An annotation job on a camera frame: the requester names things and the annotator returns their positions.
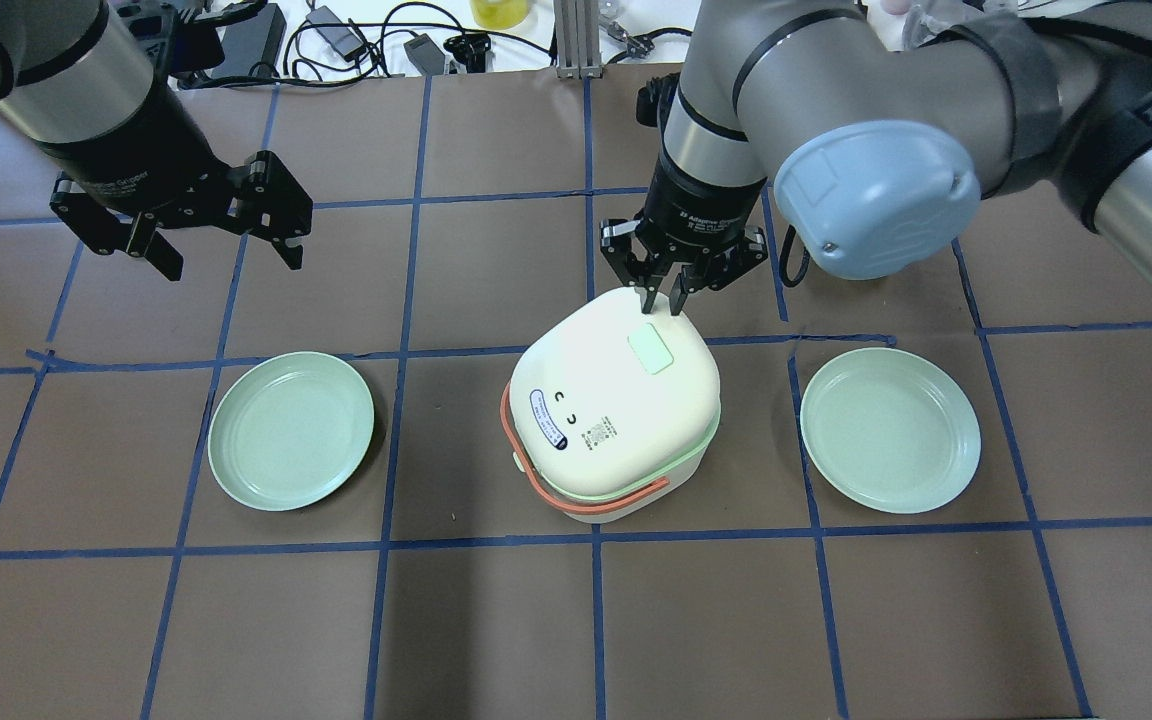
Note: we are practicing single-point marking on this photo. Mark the aluminium frame post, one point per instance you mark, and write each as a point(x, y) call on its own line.
point(576, 29)

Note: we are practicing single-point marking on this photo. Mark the green plate near right arm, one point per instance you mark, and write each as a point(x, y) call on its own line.
point(891, 430)

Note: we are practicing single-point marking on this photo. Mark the black power adapter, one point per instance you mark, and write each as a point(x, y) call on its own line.
point(251, 47)

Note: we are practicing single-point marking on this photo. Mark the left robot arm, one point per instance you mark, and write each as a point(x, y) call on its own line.
point(87, 82)

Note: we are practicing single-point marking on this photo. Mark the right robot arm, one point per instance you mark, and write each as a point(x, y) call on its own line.
point(876, 159)

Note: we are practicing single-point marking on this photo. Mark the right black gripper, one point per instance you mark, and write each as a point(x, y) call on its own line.
point(698, 207)

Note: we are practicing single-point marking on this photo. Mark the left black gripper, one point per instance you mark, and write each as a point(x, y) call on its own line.
point(131, 143)

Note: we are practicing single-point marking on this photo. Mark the white rice cooker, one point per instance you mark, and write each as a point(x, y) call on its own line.
point(613, 408)

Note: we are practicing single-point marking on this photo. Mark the green plate near left arm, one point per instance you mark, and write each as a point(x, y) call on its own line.
point(291, 431)

